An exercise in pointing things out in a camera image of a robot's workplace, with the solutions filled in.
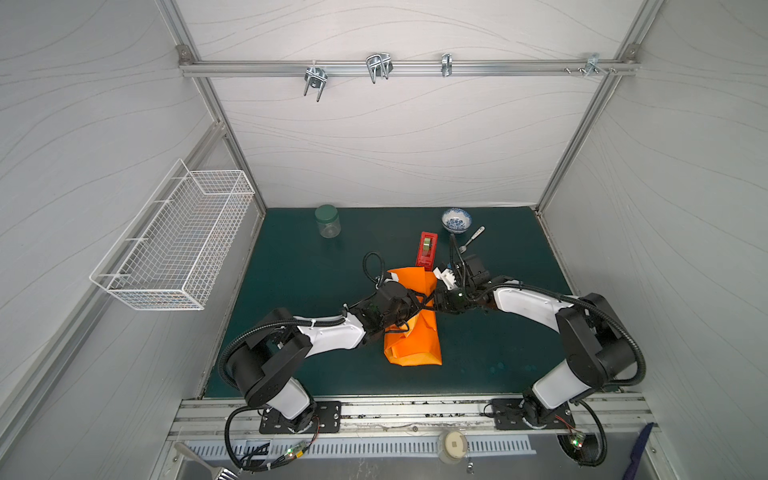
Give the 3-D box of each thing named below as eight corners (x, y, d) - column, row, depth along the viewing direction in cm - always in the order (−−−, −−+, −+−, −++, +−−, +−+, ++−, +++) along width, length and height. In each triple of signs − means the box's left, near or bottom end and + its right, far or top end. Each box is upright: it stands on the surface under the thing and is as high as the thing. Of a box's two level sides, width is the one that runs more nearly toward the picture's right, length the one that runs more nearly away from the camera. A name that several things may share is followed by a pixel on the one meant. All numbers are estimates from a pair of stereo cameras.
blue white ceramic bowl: (443, 235, 114) (444, 229, 111) (440, 215, 121) (441, 208, 118) (471, 235, 114) (473, 229, 111) (466, 215, 121) (468, 208, 118)
